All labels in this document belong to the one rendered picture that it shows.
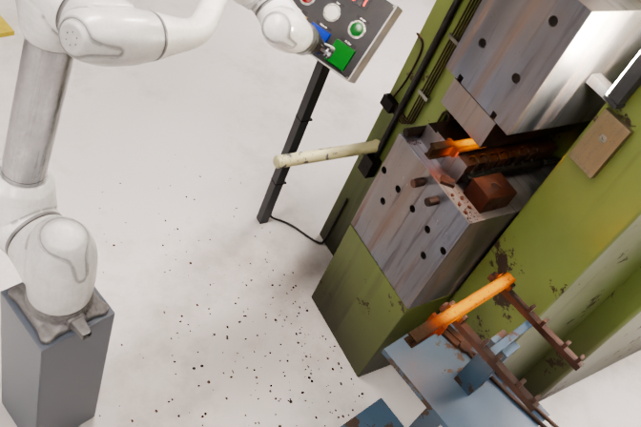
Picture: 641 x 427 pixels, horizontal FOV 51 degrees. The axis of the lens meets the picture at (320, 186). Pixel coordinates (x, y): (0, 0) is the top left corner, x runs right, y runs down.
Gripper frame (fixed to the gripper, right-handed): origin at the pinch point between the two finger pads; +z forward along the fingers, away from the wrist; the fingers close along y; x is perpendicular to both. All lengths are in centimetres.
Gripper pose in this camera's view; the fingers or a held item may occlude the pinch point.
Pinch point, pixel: (327, 50)
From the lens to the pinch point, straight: 205.8
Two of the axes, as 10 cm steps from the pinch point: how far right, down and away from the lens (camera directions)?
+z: 3.2, -0.5, 9.5
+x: 5.5, -8.1, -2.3
